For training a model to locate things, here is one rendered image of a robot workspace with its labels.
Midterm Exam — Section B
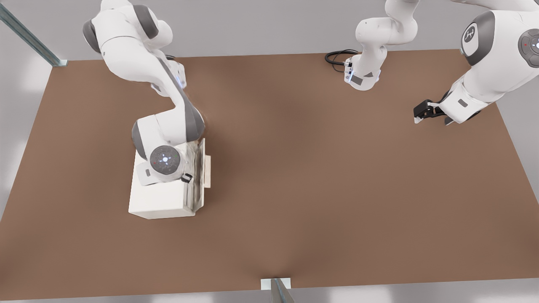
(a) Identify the white oven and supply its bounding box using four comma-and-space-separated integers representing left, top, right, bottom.
128, 138, 211, 220

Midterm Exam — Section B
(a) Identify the black cable loop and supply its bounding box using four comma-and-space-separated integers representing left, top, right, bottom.
325, 49, 359, 73

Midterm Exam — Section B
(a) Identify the silver frame post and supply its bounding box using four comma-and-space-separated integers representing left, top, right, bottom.
261, 277, 296, 303
0, 3, 68, 67

